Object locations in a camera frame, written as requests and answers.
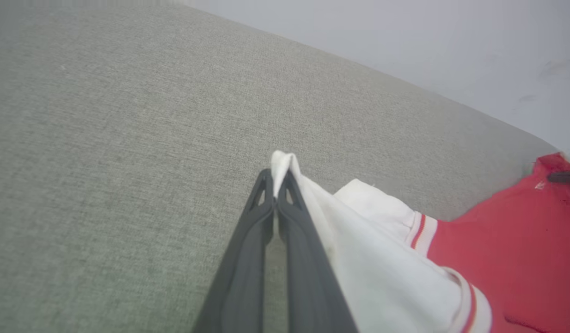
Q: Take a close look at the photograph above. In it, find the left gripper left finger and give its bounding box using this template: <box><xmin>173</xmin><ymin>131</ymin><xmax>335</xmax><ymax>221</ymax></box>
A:
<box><xmin>192</xmin><ymin>169</ymin><xmax>276</xmax><ymax>333</ymax></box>

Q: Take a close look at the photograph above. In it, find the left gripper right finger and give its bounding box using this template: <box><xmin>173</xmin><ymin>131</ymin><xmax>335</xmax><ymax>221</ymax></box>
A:
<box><xmin>276</xmin><ymin>171</ymin><xmax>359</xmax><ymax>333</ymax></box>

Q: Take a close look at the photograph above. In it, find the red and white basketball jersey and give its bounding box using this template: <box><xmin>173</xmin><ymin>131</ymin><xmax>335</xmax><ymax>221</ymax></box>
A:
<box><xmin>270</xmin><ymin>150</ymin><xmax>570</xmax><ymax>333</ymax></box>

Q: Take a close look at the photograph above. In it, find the grey fabric sofa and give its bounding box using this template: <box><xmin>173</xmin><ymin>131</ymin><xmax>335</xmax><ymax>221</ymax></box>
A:
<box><xmin>0</xmin><ymin>0</ymin><xmax>559</xmax><ymax>333</ymax></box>

